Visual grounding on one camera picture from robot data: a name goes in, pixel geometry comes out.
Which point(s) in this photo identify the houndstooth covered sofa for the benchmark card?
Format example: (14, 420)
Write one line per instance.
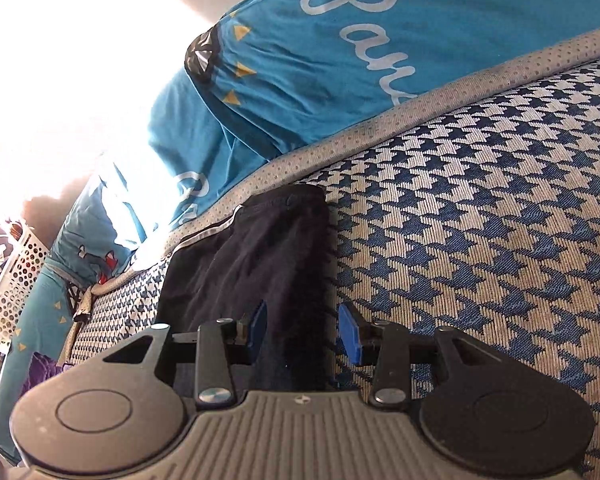
(480, 210)

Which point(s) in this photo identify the black t-shirt red print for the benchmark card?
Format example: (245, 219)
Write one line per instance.
(260, 250)

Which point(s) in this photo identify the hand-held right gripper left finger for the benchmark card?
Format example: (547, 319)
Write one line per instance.
(258, 330)

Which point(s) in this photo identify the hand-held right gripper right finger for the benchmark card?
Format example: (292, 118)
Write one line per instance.
(347, 332)

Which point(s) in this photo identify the purple floral garment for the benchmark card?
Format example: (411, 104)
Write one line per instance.
(42, 372)

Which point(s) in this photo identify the white perforated plastic basket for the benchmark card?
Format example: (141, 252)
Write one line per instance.
(20, 280)

